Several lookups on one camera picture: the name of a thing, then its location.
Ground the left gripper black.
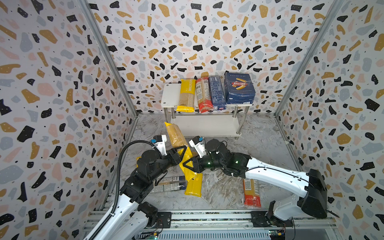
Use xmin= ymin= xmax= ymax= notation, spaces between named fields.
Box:
xmin=150 ymin=145 xmax=187 ymax=183

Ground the black corrugated cable left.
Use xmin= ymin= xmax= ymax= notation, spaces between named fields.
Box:
xmin=86 ymin=140 xmax=155 ymax=240

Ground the red-end spaghetti bag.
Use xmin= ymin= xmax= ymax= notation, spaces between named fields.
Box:
xmin=243 ymin=179 xmax=261 ymax=208
xmin=195 ymin=77 xmax=214 ymax=113

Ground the blue Barilla penne box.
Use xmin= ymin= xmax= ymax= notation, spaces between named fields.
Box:
xmin=224 ymin=72 xmax=256 ymax=105

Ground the blue Barilla spaghetti box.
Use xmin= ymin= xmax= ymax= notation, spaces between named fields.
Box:
xmin=209 ymin=76 xmax=227 ymax=111

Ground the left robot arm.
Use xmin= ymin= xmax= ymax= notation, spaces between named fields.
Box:
xmin=85 ymin=146 xmax=187 ymax=240

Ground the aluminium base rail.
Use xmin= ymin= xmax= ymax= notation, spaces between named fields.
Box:
xmin=96 ymin=210 xmax=343 ymax=240

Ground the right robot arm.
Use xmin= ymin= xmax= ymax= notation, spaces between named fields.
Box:
xmin=183 ymin=138 xmax=328 ymax=221

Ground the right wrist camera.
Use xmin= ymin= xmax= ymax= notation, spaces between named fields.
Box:
xmin=189 ymin=136 xmax=207 ymax=158

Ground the clear blue-end spaghetti bag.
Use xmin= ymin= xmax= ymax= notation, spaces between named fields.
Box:
xmin=151 ymin=176 xmax=188 ymax=194

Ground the white two-tier shelf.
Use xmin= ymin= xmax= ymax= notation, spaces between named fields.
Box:
xmin=161 ymin=84 xmax=252 ymax=138

